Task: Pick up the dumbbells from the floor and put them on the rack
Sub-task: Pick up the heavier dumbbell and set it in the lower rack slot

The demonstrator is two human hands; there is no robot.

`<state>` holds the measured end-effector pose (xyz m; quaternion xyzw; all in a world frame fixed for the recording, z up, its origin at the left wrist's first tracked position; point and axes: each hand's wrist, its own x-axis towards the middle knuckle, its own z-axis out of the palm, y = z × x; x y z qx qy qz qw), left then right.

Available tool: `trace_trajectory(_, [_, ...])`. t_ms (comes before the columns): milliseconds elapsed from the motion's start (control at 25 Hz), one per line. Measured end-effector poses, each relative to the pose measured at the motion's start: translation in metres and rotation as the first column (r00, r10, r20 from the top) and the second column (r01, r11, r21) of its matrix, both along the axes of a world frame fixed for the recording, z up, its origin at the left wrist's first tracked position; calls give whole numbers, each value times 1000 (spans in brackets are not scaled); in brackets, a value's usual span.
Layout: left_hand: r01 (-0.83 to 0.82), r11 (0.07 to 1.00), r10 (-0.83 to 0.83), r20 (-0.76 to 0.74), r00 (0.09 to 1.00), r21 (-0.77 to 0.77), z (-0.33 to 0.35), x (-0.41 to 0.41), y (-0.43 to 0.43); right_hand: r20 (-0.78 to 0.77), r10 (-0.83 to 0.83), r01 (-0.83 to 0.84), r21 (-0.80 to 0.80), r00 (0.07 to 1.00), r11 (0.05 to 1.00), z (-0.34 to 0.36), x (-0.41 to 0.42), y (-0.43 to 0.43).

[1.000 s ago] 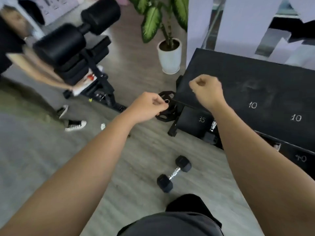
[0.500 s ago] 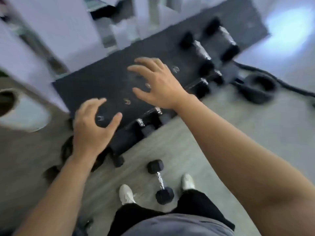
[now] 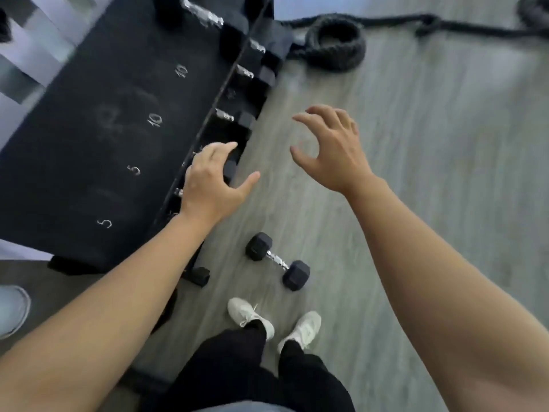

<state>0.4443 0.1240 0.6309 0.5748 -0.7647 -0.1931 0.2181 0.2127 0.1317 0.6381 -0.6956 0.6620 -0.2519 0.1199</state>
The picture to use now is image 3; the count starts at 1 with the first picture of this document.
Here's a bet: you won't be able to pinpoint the black battle rope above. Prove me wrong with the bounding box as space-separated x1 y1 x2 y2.
279 13 549 73

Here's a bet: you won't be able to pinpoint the person's right forearm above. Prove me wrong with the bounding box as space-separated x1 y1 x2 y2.
344 175 549 412

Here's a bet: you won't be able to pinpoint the large black hex dumbbell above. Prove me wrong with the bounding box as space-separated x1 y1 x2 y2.
154 0 250 61

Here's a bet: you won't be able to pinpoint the person's left white sneaker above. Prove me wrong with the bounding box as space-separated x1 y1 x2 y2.
227 297 275 342

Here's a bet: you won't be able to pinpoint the black dumbbell rack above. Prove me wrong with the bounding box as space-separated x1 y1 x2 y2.
0 0 297 290

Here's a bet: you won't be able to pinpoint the person's black trousers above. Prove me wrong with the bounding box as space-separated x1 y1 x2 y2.
165 320 357 412

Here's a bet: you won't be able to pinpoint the person's right white sneaker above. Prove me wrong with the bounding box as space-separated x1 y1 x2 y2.
277 311 322 356

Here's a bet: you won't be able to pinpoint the person's white sneaker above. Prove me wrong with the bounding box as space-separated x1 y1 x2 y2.
277 311 322 356
227 297 275 342

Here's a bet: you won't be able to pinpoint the person's right hand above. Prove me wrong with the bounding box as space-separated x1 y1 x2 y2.
289 104 375 198

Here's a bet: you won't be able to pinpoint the person's left forearm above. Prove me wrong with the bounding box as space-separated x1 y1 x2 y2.
0 212 218 412

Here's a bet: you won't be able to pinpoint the person's left hand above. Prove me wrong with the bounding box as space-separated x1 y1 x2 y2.
179 142 261 230

